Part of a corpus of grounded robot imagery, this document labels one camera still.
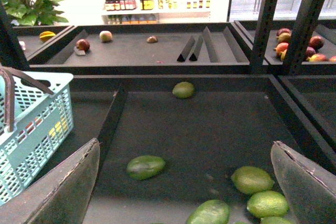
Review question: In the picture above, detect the green potted plant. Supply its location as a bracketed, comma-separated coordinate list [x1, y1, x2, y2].
[1, 0, 68, 26]

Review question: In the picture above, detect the black fruit display tray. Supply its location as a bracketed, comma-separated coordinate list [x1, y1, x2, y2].
[1, 23, 335, 223]

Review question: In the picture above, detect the light blue plastic basket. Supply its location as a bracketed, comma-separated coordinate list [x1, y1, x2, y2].
[1, 71, 74, 205]

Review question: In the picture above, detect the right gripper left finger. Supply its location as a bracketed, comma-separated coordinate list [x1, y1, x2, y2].
[1, 138, 100, 223]

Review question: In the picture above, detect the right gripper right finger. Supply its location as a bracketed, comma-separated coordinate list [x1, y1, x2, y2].
[270, 141, 335, 223]

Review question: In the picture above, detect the brown basket handle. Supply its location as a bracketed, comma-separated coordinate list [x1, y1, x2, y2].
[1, 67, 54, 132]

